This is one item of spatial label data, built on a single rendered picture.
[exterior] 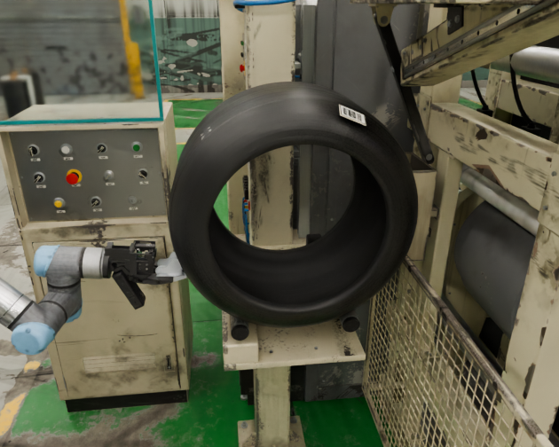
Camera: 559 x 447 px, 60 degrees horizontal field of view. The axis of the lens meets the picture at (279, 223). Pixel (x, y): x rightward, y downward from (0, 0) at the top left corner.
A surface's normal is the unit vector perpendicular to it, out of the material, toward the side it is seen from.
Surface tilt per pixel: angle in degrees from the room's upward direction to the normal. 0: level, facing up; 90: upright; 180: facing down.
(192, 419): 0
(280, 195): 90
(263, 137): 80
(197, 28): 90
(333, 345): 0
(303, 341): 0
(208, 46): 90
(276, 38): 90
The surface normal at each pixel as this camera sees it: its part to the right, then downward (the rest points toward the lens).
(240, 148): 0.02, 0.27
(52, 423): 0.00, -0.91
